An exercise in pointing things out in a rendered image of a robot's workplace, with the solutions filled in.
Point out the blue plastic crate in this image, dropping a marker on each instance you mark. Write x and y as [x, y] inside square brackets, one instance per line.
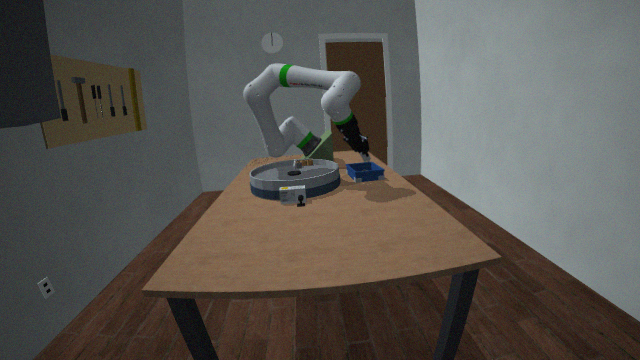
[363, 176]

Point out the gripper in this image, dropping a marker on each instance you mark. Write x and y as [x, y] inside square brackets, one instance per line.
[358, 139]

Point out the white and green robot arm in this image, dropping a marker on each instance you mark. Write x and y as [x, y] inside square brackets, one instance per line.
[335, 102]

